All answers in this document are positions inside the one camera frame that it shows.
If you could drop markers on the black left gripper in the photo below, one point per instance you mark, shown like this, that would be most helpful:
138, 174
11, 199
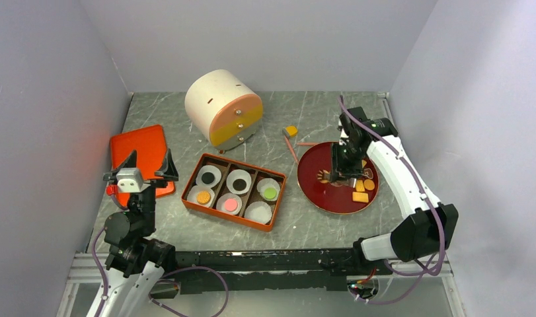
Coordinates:
169, 174

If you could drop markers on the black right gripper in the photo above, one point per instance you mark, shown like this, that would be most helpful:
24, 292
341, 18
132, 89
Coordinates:
347, 172

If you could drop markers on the orange tin lid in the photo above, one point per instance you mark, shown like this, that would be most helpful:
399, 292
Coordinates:
143, 149

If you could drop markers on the orange round cookie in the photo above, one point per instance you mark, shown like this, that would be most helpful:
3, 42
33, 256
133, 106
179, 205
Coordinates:
323, 176
203, 197
369, 185

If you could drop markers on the orange round cookie front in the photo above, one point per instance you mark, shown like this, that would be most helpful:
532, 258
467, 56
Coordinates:
203, 197

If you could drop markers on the green round cookie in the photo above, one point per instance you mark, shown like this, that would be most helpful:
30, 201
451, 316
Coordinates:
270, 194

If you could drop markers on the pink round cookie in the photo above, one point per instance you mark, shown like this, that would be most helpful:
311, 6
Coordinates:
231, 205

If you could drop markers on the silver metal tongs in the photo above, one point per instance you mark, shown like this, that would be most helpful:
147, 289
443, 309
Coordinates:
338, 183

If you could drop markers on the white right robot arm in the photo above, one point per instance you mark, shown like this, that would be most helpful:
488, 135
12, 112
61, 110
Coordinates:
427, 224

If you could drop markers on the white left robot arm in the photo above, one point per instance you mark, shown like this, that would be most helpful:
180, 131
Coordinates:
135, 261

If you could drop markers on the chocolate heart cookie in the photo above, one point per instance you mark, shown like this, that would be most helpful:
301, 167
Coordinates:
368, 173

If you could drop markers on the orange square cookie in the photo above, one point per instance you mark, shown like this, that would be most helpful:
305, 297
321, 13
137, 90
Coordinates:
359, 186

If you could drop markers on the red round plate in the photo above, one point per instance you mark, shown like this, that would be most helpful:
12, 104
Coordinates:
337, 200

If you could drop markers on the orange rectangular cookie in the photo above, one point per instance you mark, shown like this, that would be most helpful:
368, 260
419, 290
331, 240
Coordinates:
360, 197

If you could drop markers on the white paper cup front left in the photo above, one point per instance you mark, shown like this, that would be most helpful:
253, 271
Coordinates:
191, 197

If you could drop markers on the white paper cup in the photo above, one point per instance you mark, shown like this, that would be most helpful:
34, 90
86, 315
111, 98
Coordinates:
223, 198
191, 197
208, 168
267, 183
259, 211
238, 173

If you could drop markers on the yellow grey eraser block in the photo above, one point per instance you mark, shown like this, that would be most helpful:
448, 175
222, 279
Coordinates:
290, 131

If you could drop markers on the white paper cup back left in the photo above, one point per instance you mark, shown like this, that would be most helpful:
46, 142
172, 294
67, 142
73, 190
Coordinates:
208, 168

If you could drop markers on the white paper cup front middle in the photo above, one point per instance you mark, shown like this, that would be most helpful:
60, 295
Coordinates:
223, 198

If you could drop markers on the white paper cup back right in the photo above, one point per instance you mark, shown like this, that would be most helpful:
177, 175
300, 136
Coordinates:
267, 183

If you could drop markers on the white paper cup back middle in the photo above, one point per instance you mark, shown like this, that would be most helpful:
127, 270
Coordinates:
238, 173

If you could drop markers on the white round drawer cabinet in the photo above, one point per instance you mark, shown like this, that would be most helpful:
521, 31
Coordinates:
224, 109

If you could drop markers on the orange cookie tin box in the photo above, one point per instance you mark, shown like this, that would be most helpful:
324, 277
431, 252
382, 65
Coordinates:
226, 166

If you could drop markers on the white paper cup front right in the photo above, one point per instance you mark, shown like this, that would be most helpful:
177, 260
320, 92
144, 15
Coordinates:
259, 211

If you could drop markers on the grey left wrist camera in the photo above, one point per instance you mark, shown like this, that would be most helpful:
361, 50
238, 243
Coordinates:
129, 180

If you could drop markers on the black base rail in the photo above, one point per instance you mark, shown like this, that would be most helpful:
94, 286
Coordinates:
332, 269

